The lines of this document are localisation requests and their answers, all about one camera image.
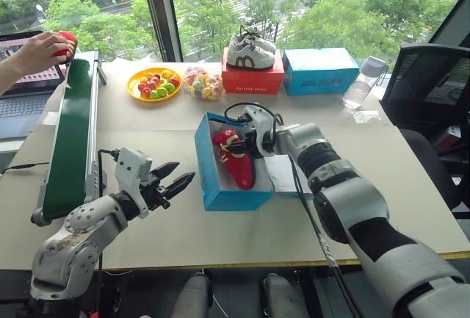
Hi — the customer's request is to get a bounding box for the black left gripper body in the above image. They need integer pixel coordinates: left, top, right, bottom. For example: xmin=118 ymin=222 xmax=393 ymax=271
xmin=140 ymin=171 xmax=173 ymax=212

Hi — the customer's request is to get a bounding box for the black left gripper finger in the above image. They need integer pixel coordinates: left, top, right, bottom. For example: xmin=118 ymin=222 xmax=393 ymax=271
xmin=151 ymin=162 xmax=181 ymax=184
xmin=164 ymin=171 xmax=197 ymax=199

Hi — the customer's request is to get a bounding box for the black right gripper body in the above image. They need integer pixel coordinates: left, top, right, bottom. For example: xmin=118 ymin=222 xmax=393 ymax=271
xmin=242 ymin=131 xmax=266 ymax=159

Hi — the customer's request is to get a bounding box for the red soft shoe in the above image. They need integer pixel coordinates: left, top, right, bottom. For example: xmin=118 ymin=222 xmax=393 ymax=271
xmin=51 ymin=30 xmax=79 ymax=59
xmin=212 ymin=129 xmax=257 ymax=191

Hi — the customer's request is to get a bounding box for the open blue shoebox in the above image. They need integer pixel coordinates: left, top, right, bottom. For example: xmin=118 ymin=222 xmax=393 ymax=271
xmin=193 ymin=112 xmax=314 ymax=212

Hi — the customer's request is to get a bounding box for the red shoebox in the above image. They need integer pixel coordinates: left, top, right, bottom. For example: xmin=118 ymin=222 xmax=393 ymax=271
xmin=220 ymin=46 xmax=286 ymax=95

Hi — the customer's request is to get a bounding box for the closed blue shoebox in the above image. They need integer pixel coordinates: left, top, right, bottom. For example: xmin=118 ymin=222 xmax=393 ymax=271
xmin=281 ymin=47 xmax=361 ymax=97

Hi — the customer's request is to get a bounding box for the person's bare hand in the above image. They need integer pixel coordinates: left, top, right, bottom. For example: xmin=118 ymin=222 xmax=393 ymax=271
xmin=10 ymin=31 xmax=76 ymax=77

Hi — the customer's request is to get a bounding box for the clear bag of toy fruits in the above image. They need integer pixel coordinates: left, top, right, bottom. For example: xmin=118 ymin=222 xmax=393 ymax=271
xmin=183 ymin=65 xmax=226 ymax=101

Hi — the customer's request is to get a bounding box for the yellow plate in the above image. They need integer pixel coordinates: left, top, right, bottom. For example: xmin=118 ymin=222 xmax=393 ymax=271
xmin=126 ymin=67 xmax=183 ymax=103

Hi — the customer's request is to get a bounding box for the white brown sneaker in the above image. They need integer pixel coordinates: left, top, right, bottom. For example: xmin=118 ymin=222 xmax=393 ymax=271
xmin=253 ymin=35 xmax=278 ymax=55
xmin=225 ymin=26 xmax=277 ymax=72

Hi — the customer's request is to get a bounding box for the pile of toy fruits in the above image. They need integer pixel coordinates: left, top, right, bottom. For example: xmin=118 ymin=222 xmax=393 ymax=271
xmin=137 ymin=69 xmax=181 ymax=99

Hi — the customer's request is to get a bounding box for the green conveyor belt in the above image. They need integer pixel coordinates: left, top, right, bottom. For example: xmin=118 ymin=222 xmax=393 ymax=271
xmin=30 ymin=48 xmax=108 ymax=228

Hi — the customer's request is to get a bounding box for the dark rounded grey shape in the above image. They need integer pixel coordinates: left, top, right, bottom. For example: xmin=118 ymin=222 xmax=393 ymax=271
xmin=170 ymin=271 xmax=214 ymax=318
xmin=258 ymin=272 xmax=310 ymax=318

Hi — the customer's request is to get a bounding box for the clear bottle with lavender lid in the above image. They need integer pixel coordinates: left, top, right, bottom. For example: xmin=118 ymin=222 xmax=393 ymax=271
xmin=342 ymin=55 xmax=389 ymax=110

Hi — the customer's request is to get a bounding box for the grey laptop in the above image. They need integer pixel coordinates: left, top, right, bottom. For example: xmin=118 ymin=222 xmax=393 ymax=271
xmin=0 ymin=31 xmax=71 ymax=141

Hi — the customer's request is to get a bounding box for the black mesh office chair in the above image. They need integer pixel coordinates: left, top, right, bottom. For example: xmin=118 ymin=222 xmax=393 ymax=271
xmin=380 ymin=43 xmax=470 ymax=220

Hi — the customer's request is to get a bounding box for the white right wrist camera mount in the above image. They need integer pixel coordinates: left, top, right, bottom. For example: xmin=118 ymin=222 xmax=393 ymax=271
xmin=242 ymin=104 xmax=279 ymax=158

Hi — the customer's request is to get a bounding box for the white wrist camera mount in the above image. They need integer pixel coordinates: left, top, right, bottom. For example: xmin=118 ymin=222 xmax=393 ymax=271
xmin=242 ymin=104 xmax=279 ymax=158
xmin=114 ymin=146 xmax=153 ymax=219

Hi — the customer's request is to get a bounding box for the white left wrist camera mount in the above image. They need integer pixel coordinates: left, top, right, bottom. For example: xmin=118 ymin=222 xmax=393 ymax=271
xmin=114 ymin=146 xmax=153 ymax=219

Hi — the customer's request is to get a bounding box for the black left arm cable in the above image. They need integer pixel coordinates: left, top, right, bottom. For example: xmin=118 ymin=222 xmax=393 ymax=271
xmin=96 ymin=148 xmax=121 ymax=271

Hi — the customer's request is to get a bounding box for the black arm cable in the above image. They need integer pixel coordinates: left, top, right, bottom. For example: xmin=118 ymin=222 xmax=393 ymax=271
xmin=224 ymin=102 xmax=364 ymax=318
xmin=96 ymin=148 xmax=121 ymax=271

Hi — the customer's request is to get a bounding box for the thin black table cable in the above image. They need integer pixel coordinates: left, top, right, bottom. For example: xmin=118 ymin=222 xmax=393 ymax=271
xmin=0 ymin=162 xmax=51 ymax=176

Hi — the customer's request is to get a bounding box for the black window frame post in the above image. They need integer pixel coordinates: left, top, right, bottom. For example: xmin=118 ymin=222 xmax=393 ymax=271
xmin=139 ymin=0 xmax=184 ymax=63

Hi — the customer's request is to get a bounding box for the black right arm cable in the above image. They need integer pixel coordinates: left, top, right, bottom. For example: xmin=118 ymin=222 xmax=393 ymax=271
xmin=224 ymin=102 xmax=364 ymax=318

